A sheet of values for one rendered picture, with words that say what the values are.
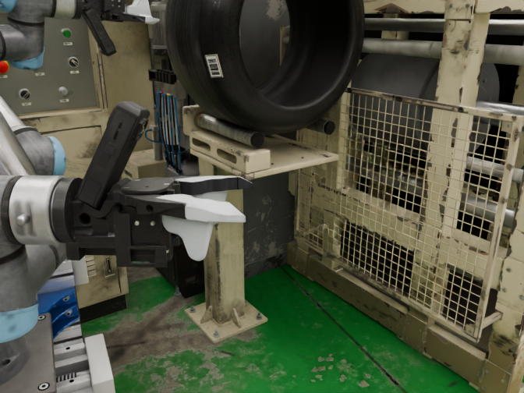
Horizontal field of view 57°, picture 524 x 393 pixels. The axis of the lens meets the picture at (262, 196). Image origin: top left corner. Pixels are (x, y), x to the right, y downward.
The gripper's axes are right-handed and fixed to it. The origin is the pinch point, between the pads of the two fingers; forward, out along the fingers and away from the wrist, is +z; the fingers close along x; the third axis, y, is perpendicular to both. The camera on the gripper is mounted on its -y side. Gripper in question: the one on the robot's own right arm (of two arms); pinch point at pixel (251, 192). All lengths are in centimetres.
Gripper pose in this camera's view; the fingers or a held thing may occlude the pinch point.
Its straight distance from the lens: 50.8
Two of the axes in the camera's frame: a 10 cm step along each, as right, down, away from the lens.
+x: -0.2, 2.3, -9.7
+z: 10.0, 0.1, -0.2
